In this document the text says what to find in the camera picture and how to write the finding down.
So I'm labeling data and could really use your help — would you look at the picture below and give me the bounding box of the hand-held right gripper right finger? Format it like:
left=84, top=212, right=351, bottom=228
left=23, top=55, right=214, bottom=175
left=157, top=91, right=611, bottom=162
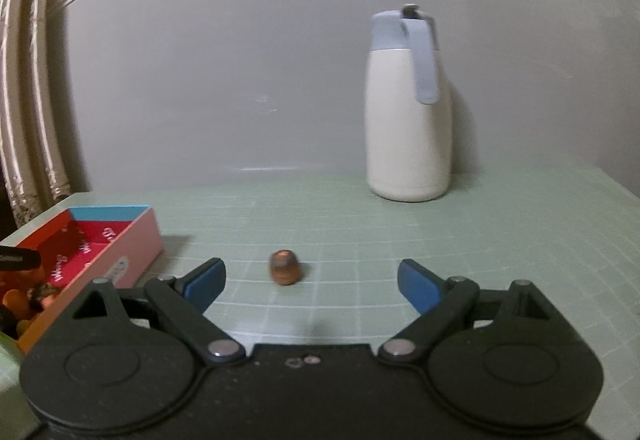
left=377, top=259, right=571, bottom=362

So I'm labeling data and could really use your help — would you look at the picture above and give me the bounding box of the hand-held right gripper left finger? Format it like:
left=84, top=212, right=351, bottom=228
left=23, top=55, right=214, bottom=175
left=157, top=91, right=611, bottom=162
left=55, top=257, right=246, bottom=363

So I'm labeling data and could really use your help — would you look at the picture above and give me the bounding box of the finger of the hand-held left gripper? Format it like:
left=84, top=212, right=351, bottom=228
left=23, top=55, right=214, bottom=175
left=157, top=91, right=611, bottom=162
left=0, top=246, right=42, bottom=273

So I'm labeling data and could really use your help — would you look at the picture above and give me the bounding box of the colourful cardboard box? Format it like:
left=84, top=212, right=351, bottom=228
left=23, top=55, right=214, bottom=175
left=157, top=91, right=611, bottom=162
left=0, top=205, right=164, bottom=440

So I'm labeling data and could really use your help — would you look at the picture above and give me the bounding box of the brown shrivelled fruit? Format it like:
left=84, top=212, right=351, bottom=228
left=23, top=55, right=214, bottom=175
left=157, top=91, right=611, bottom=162
left=269, top=249, right=304, bottom=285

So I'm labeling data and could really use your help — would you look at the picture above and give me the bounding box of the green checked tablecloth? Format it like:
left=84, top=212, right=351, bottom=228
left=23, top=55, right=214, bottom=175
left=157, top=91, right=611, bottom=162
left=30, top=155, right=640, bottom=431

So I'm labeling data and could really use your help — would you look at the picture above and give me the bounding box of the beige gold curtain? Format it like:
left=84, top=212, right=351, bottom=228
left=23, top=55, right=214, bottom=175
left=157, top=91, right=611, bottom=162
left=0, top=0, right=71, bottom=226

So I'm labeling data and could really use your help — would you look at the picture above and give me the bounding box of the cream thermos jug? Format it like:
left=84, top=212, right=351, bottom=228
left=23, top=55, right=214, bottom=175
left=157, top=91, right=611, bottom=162
left=366, top=4, right=453, bottom=202

